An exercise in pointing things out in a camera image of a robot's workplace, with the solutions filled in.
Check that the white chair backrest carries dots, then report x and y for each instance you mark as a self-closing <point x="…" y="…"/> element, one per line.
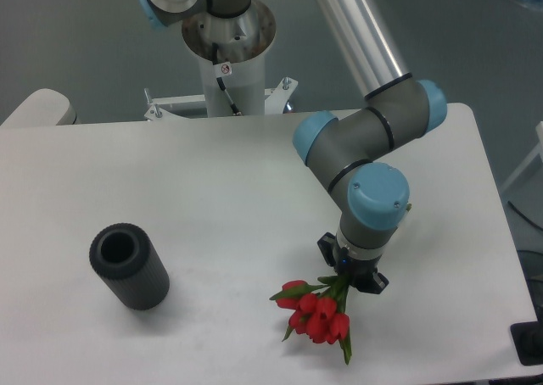
<point x="44" y="107"/>

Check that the black device at edge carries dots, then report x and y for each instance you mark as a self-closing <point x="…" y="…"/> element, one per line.
<point x="527" y="338"/>

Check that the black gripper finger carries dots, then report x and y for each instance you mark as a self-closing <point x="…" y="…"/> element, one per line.
<point x="373" y="283"/>
<point x="327" y="245"/>

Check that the white frame right edge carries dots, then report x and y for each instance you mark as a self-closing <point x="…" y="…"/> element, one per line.
<point x="526" y="167"/>

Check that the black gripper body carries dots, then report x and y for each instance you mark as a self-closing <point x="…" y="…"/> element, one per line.
<point x="356" y="261"/>

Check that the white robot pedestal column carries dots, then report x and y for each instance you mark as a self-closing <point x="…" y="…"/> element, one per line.
<point x="231" y="52"/>

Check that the black ribbed cylindrical vase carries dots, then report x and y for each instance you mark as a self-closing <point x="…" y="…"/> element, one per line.
<point x="123" y="256"/>

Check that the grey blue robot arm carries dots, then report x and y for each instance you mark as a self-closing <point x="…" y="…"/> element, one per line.
<point x="345" y="154"/>

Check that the white pedestal base frame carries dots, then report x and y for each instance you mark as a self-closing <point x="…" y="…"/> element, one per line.
<point x="276" y="100"/>

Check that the red tulip bouquet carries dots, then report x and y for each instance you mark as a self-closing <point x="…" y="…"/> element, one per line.
<point x="318" y="311"/>

